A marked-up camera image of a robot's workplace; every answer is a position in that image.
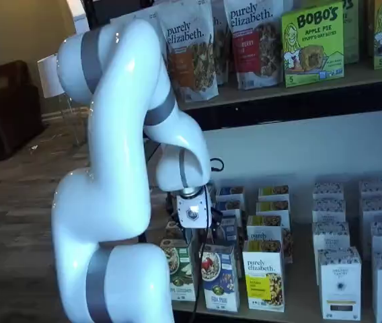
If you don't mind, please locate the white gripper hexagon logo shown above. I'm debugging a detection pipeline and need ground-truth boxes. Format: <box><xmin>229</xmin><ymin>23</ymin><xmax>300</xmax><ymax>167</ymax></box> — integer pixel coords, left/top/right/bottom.
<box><xmin>176</xmin><ymin>192</ymin><xmax>225</xmax><ymax>252</ymax></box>

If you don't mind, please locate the green Bobo's apple pie box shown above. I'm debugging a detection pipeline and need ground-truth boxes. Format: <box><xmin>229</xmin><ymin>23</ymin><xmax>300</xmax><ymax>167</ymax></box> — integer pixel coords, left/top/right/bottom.
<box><xmin>280</xmin><ymin>1</ymin><xmax>346</xmax><ymax>89</ymax></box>

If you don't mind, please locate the red purely elizabeth granola bag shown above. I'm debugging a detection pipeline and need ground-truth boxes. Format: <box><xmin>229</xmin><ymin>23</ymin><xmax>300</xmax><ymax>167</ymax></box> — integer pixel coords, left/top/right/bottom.
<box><xmin>223</xmin><ymin>0</ymin><xmax>285</xmax><ymax>91</ymax></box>

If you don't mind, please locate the blue purely elizabeth granola bag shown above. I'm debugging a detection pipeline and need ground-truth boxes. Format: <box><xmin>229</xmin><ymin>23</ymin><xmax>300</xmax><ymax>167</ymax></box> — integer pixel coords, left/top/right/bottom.
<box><xmin>109</xmin><ymin>5</ymin><xmax>161</xmax><ymax>31</ymax></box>

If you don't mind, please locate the yellow purely elizabeth box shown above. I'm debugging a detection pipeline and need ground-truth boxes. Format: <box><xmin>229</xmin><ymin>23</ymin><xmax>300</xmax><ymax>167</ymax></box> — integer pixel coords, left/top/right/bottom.
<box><xmin>256</xmin><ymin>200</ymin><xmax>292</xmax><ymax>219</ymax></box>
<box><xmin>257</xmin><ymin>185</ymin><xmax>291</xmax><ymax>203</ymax></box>
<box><xmin>245</xmin><ymin>215</ymin><xmax>294</xmax><ymax>264</ymax></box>
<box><xmin>241</xmin><ymin>240</ymin><xmax>286</xmax><ymax>313</ymax></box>

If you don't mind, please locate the wooden shelf board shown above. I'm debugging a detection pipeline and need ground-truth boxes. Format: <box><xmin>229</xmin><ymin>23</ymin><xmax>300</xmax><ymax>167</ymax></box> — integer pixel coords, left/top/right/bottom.
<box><xmin>172</xmin><ymin>181</ymin><xmax>382</xmax><ymax>323</ymax></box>
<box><xmin>176</xmin><ymin>60</ymin><xmax>382</xmax><ymax>112</ymax></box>

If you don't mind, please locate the black metal shelving frame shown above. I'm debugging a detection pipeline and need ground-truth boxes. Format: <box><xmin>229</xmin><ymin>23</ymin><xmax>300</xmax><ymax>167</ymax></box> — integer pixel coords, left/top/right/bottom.
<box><xmin>83</xmin><ymin>0</ymin><xmax>382</xmax><ymax>323</ymax></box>

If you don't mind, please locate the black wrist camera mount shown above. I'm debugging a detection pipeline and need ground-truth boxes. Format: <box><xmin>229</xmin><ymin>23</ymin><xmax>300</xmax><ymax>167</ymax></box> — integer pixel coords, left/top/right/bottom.
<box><xmin>209</xmin><ymin>204</ymin><xmax>226</xmax><ymax>219</ymax></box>

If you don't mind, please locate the orange purely elizabeth granola bag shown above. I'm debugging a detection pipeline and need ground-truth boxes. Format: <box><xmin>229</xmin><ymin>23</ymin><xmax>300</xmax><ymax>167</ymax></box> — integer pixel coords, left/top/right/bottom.
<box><xmin>150</xmin><ymin>0</ymin><xmax>219</xmax><ymax>104</ymax></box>

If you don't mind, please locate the dark brown armchair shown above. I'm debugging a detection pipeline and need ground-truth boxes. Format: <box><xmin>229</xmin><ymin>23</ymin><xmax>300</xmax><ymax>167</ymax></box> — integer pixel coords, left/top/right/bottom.
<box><xmin>0</xmin><ymin>59</ymin><xmax>46</xmax><ymax>163</ymax></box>

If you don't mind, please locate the blue white flax cereal box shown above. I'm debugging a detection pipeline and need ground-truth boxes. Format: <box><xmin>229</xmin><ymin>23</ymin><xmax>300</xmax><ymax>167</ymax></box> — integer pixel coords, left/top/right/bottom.
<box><xmin>198</xmin><ymin>242</ymin><xmax>241</xmax><ymax>313</ymax></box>
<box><xmin>215</xmin><ymin>201</ymin><xmax>243</xmax><ymax>221</ymax></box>
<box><xmin>211</xmin><ymin>217</ymin><xmax>244</xmax><ymax>280</ymax></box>
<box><xmin>215</xmin><ymin>185</ymin><xmax>246</xmax><ymax>205</ymax></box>

